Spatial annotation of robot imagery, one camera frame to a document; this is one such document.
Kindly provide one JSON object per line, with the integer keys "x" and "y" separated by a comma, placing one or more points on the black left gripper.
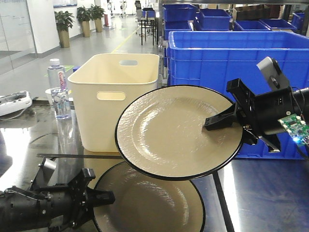
{"x": 69, "y": 205}

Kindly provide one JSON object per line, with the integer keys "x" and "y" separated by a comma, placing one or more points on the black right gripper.
{"x": 258, "y": 114}

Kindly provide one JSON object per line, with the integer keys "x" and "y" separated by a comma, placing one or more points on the beige plate black rim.
{"x": 146, "y": 204}
{"x": 162, "y": 133}

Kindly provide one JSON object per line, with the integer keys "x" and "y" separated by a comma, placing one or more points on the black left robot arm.
{"x": 16, "y": 210}

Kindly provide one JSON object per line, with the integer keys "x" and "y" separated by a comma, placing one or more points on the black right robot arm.
{"x": 301, "y": 100}

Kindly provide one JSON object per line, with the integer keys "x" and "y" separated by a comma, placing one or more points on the large blue plastic crate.
{"x": 212, "y": 58}

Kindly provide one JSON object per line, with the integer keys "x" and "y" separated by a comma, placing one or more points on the green circuit board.
{"x": 296, "y": 128}

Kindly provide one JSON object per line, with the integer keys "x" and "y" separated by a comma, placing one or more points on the blue crate back middle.
{"x": 213, "y": 20}

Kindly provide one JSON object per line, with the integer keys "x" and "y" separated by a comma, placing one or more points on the blue crate back right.
{"x": 278, "y": 24}

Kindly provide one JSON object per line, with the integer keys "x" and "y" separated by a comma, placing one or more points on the cream plastic storage bin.
{"x": 103, "y": 87}

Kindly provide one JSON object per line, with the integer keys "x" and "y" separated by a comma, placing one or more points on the blue crate back left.
{"x": 179, "y": 12}

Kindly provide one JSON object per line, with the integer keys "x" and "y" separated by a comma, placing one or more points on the white handheld controller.
{"x": 15, "y": 102}

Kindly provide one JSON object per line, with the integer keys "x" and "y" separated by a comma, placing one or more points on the clear water bottle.
{"x": 58, "y": 88}

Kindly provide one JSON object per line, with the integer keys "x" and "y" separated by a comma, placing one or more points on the potted plant gold pot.
{"x": 64, "y": 21}
{"x": 97, "y": 12}
{"x": 84, "y": 16}

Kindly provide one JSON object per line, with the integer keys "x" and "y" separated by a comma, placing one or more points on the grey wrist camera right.
{"x": 272, "y": 73}

